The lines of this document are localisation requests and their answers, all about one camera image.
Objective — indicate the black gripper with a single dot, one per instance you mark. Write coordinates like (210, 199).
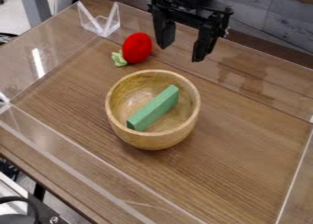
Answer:
(208, 15)

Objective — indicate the red plush strawberry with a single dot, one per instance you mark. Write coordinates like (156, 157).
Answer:
(134, 51)

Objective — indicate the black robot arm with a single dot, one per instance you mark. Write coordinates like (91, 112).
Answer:
(206, 15)

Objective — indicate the green rectangular block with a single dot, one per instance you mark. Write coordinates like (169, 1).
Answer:
(153, 111)

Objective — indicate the wooden bowl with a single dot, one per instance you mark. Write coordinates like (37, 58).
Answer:
(132, 93)

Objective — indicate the clear acrylic corner bracket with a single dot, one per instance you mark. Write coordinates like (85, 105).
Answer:
(103, 26)

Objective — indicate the grey post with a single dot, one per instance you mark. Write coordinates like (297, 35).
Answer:
(38, 11)

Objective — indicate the black metal bracket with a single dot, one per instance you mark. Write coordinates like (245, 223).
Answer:
(49, 216)

